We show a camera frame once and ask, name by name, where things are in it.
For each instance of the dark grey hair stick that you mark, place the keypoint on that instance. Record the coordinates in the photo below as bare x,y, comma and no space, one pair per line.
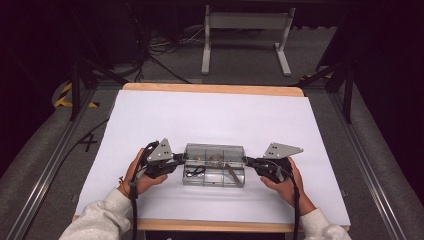
234,174

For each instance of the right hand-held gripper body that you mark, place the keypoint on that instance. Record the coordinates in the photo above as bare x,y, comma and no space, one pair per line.
280,150

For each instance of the white metal table frame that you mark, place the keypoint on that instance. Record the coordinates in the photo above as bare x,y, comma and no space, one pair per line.
246,20

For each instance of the person's right hand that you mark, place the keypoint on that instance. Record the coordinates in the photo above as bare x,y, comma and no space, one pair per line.
293,190

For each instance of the person's left hand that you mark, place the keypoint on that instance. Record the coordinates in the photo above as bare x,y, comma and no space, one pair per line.
141,185

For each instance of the black and yellow floor tape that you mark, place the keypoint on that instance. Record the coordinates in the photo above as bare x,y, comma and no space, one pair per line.
62,96

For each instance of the black metal stand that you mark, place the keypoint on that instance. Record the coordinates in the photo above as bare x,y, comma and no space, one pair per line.
348,96
75,90

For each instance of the clear compartment storage box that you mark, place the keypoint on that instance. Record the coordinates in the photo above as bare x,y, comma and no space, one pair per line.
213,180

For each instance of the white table cover sheet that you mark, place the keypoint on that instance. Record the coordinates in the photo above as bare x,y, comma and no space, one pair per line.
213,113

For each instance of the aluminium floor rail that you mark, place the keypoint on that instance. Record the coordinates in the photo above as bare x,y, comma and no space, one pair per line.
366,166
50,166

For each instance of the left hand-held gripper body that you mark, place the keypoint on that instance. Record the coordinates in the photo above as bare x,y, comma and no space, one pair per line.
161,155

